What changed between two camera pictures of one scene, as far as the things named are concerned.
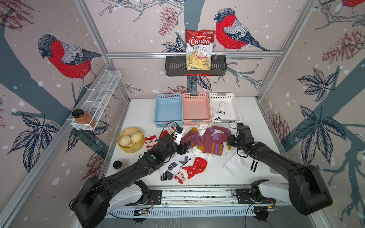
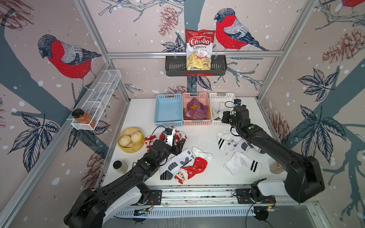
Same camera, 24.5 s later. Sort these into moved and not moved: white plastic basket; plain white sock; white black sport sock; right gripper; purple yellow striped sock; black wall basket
Moved: purple yellow striped sock; right gripper
Not moved: black wall basket; plain white sock; white black sport sock; white plastic basket
